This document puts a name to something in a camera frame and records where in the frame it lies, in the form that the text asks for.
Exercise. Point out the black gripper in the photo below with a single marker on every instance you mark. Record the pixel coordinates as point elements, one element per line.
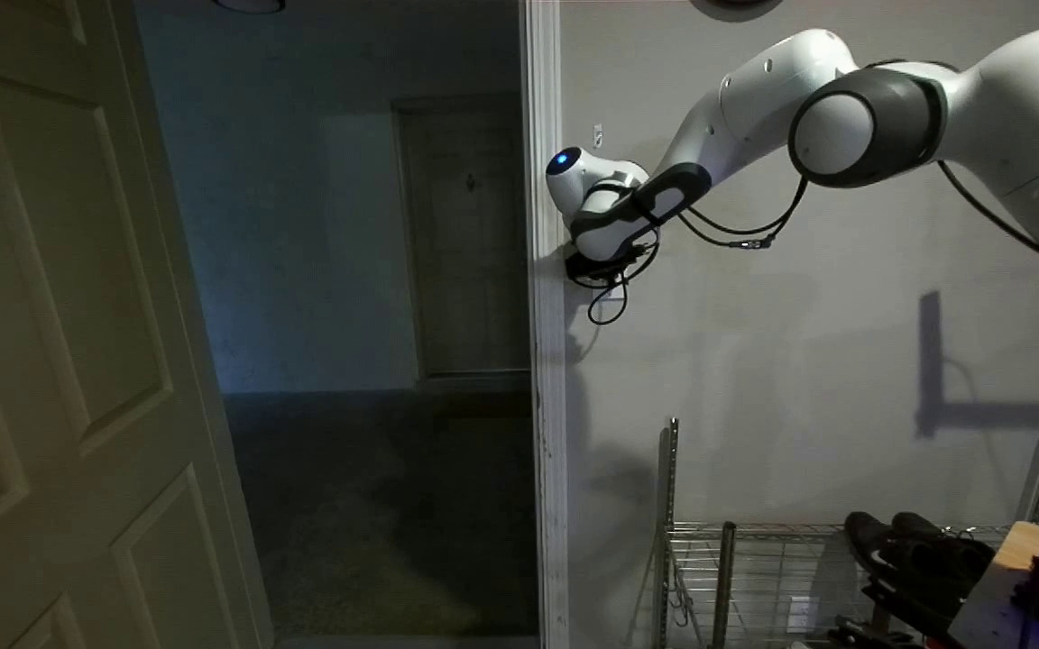
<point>610,255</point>

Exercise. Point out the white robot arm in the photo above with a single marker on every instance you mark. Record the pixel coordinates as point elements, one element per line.
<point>1000,110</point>

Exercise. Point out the brown closed door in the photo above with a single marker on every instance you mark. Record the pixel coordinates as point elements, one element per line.
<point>469,239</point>

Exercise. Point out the round ceiling detector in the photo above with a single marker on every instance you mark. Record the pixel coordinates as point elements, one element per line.
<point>736,7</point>

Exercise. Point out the black sneaker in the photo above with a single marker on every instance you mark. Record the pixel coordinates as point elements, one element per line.
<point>877,548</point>
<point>942,562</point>

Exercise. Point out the white panelled door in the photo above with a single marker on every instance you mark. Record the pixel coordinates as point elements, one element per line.
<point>64,364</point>

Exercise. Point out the white light switch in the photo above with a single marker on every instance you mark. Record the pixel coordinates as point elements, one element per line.
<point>597,136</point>

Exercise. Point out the white door frame trim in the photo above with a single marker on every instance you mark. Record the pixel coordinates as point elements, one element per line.
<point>546,364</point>

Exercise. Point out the wooden block with purple mount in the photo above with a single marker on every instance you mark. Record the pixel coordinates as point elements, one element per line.
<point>1018,588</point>

